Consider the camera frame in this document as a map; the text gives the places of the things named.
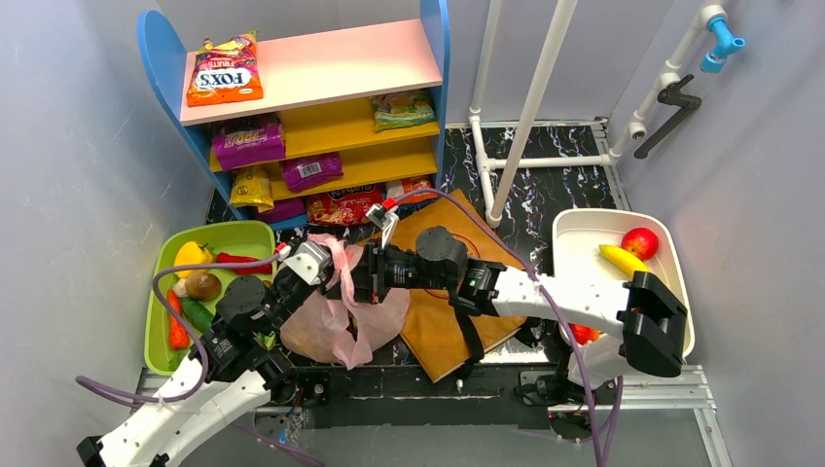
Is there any pink plastic grocery bag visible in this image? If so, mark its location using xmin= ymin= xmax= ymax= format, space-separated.
xmin=279 ymin=233 xmax=411 ymax=370

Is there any brown Trader Joe's tote bag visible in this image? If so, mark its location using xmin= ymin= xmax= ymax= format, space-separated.
xmin=367 ymin=188 xmax=543 ymax=384

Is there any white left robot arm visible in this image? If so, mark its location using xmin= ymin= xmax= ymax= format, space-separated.
xmin=77 ymin=264 xmax=330 ymax=466

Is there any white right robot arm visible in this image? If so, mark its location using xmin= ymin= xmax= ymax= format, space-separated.
xmin=352 ymin=227 xmax=688 ymax=387

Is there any red Kopiko snack bag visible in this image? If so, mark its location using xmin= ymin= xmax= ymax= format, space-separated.
xmin=305 ymin=184 xmax=384 ymax=227

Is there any bottom magenta snack bag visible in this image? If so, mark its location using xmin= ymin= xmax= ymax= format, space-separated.
xmin=255 ymin=198 xmax=306 ymax=224

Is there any magenta Toor snack bag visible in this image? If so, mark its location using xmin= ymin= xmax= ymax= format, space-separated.
xmin=211 ymin=113 xmax=286 ymax=171

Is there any green yellow snack bag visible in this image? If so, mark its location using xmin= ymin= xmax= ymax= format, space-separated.
xmin=369 ymin=90 xmax=437 ymax=132

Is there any orange Fox's candy bag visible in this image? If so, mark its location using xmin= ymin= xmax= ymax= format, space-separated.
xmin=186 ymin=29 xmax=264 ymax=107

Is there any red chili pepper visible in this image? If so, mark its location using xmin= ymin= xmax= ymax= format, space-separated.
xmin=215 ymin=252 xmax=273 ymax=275

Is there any green vegetable tray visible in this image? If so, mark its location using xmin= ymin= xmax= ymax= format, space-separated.
xmin=144 ymin=221 xmax=277 ymax=377

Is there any orange white snack packet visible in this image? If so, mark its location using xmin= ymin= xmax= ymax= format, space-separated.
xmin=385 ymin=176 xmax=437 ymax=204

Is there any brown mushroom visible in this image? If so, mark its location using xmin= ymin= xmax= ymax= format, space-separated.
xmin=172 ymin=270 xmax=223 ymax=302

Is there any green cucumber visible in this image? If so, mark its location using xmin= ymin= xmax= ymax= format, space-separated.
xmin=179 ymin=297 xmax=214 ymax=335

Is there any yellow bell pepper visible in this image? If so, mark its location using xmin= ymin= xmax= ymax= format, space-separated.
xmin=173 ymin=241 xmax=214 ymax=267

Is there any orange carrot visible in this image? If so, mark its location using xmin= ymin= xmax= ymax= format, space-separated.
xmin=166 ymin=289 xmax=190 ymax=351

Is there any small magenta snack packet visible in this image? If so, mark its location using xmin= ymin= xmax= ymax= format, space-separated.
xmin=280 ymin=152 xmax=343 ymax=193

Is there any blue pink yellow shelf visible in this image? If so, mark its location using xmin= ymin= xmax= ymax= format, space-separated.
xmin=136 ymin=1 xmax=450 ymax=198

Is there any white fruit tray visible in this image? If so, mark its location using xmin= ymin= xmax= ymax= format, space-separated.
xmin=551 ymin=208 xmax=694 ymax=377

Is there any red strawberry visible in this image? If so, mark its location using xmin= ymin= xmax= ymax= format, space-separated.
xmin=569 ymin=324 xmax=601 ymax=345

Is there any yellow banana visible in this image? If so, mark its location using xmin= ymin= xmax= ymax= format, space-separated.
xmin=598 ymin=244 xmax=651 ymax=277

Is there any red apple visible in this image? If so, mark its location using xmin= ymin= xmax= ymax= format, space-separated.
xmin=620 ymin=228 xmax=660 ymax=262

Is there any blue pipe fitting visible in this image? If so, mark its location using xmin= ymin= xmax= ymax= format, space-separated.
xmin=699 ymin=15 xmax=746 ymax=74

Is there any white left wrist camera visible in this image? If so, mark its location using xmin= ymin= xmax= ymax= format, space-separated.
xmin=273 ymin=240 xmax=334 ymax=286

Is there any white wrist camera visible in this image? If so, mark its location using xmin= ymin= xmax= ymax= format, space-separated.
xmin=366 ymin=198 xmax=399 ymax=249
xmin=273 ymin=240 xmax=334 ymax=286

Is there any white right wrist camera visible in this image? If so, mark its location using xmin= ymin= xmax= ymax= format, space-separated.
xmin=366 ymin=198 xmax=399 ymax=249

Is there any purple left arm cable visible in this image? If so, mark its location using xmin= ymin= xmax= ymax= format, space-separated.
xmin=75 ymin=247 xmax=324 ymax=467

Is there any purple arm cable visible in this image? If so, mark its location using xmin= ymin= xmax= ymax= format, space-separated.
xmin=75 ymin=247 xmax=324 ymax=467
xmin=386 ymin=188 xmax=624 ymax=467

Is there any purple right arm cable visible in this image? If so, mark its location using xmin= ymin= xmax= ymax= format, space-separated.
xmin=386 ymin=188 xmax=624 ymax=467

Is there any white PVC pipe frame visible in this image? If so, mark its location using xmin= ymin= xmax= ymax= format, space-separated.
xmin=468 ymin=0 xmax=732 ymax=229

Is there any black wall lever handle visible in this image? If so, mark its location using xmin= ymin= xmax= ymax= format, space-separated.
xmin=633 ymin=74 xmax=703 ymax=161

